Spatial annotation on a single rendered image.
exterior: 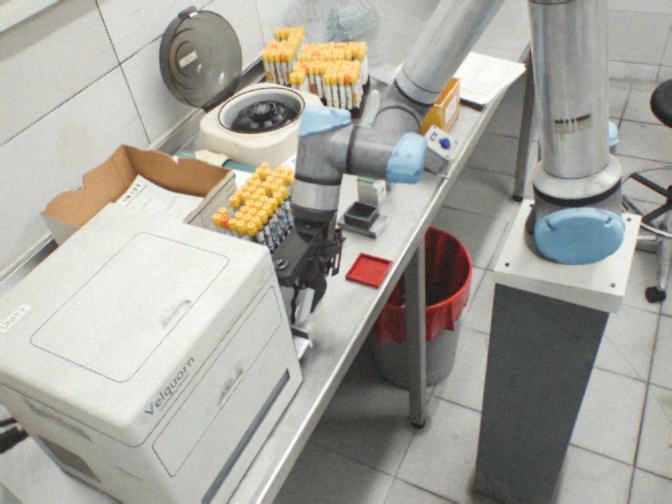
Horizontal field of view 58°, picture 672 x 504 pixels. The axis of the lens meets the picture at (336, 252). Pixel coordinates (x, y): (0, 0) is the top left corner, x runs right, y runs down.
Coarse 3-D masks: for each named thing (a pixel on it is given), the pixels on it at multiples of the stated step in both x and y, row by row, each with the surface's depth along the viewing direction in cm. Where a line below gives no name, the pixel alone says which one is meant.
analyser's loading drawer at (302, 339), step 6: (294, 330) 97; (300, 330) 96; (306, 330) 96; (294, 336) 98; (300, 336) 98; (306, 336) 97; (294, 342) 97; (300, 342) 97; (306, 342) 97; (300, 348) 96; (300, 354) 95
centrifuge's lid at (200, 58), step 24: (192, 24) 138; (216, 24) 141; (168, 48) 129; (192, 48) 141; (216, 48) 145; (240, 48) 144; (168, 72) 130; (192, 72) 143; (216, 72) 146; (240, 72) 146; (192, 96) 142; (216, 96) 146
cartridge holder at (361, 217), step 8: (352, 208) 122; (360, 208) 123; (368, 208) 122; (376, 208) 120; (344, 216) 120; (352, 216) 119; (360, 216) 122; (368, 216) 122; (376, 216) 120; (384, 216) 121; (344, 224) 121; (352, 224) 120; (360, 224) 119; (368, 224) 118; (376, 224) 120; (384, 224) 121; (360, 232) 120; (368, 232) 119; (376, 232) 118
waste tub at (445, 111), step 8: (456, 80) 141; (448, 88) 144; (456, 88) 140; (440, 96) 146; (448, 96) 136; (456, 96) 141; (440, 104) 148; (448, 104) 138; (456, 104) 143; (432, 112) 135; (440, 112) 134; (448, 112) 139; (456, 112) 145; (424, 120) 138; (432, 120) 137; (440, 120) 136; (448, 120) 141; (424, 128) 139; (440, 128) 137; (448, 128) 142
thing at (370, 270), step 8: (360, 256) 115; (368, 256) 115; (376, 256) 114; (352, 264) 113; (360, 264) 114; (368, 264) 114; (376, 264) 113; (384, 264) 113; (392, 264) 113; (352, 272) 112; (360, 272) 112; (368, 272) 112; (376, 272) 112; (384, 272) 111; (352, 280) 111; (360, 280) 110; (368, 280) 111; (376, 280) 110
